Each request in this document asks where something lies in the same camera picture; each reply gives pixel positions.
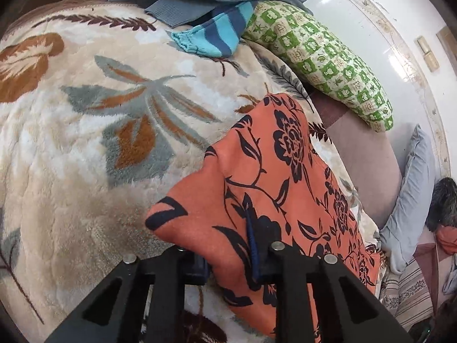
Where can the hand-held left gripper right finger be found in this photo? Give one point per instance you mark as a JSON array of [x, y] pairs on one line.
[[252, 250]]

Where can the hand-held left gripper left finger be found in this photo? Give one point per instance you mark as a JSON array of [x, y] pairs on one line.
[[196, 268]]

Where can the orange floral shirt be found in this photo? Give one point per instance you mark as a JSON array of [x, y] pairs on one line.
[[271, 171]]

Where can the pink sofa backrest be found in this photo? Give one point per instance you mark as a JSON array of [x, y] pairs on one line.
[[360, 164]]

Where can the striped sofa cushion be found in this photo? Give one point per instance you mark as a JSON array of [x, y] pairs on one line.
[[407, 289]]

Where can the leaf print plush blanket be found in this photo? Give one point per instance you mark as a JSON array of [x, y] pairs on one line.
[[89, 150]]

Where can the grey pillow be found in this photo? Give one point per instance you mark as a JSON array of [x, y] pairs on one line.
[[410, 203]]

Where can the orange cloth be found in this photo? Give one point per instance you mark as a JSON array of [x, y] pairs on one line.
[[448, 239]]

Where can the dark fuzzy cushion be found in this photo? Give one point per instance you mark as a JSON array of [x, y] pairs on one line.
[[444, 203]]

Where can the green checkered pillow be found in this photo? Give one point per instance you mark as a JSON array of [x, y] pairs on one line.
[[321, 64]]

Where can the white-grey cloth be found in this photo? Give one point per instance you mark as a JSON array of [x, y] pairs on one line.
[[451, 275]]

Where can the teal striped garment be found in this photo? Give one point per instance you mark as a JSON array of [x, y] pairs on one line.
[[214, 32]]

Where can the grey-blue ribbed garment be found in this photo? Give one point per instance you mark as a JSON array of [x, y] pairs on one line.
[[185, 7]]

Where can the small beige light switch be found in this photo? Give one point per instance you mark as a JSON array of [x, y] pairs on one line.
[[423, 45]]

